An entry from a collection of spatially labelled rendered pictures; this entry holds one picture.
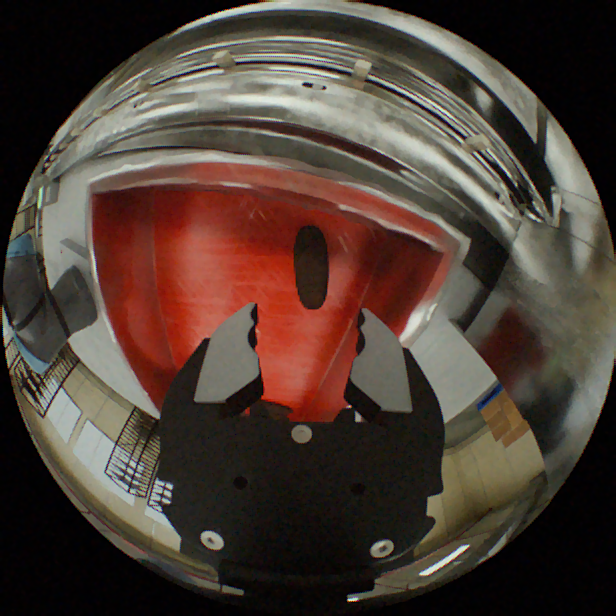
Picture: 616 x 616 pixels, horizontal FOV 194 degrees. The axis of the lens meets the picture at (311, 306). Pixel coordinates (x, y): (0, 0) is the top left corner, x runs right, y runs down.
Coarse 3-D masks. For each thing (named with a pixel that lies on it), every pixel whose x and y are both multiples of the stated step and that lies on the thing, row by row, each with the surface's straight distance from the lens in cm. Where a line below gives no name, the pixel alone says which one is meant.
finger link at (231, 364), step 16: (256, 304) 12; (240, 320) 11; (256, 320) 13; (224, 336) 10; (240, 336) 10; (256, 336) 11; (208, 352) 9; (224, 352) 9; (240, 352) 9; (256, 352) 9; (208, 368) 8; (224, 368) 8; (240, 368) 8; (256, 368) 8; (208, 384) 8; (224, 384) 8; (240, 384) 7; (256, 384) 8; (208, 400) 7; (224, 400) 7; (240, 400) 8; (256, 400) 9
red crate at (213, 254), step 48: (192, 192) 24; (192, 240) 24; (240, 240) 21; (288, 240) 20; (336, 240) 20; (384, 240) 21; (192, 288) 27; (240, 288) 23; (288, 288) 21; (336, 288) 21; (192, 336) 32; (288, 336) 25; (336, 336) 25; (288, 384) 33
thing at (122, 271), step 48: (96, 192) 22; (144, 192) 27; (240, 192) 14; (288, 192) 10; (336, 192) 10; (384, 192) 10; (96, 240) 23; (144, 240) 27; (432, 240) 12; (96, 288) 25; (144, 288) 29; (384, 288) 17; (432, 288) 13; (144, 336) 31; (144, 384) 35; (336, 384) 24
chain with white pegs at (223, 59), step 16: (224, 64) 27; (240, 64) 28; (288, 64) 25; (304, 64) 25; (368, 64) 22; (368, 80) 24; (400, 96) 25; (96, 112) 47; (432, 112) 25; (64, 144) 74; (480, 144) 25; (512, 192) 34
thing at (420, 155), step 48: (192, 96) 24; (240, 96) 20; (288, 96) 19; (336, 96) 19; (96, 144) 40; (336, 144) 19; (384, 144) 18; (432, 144) 20; (432, 192) 22; (480, 192) 24
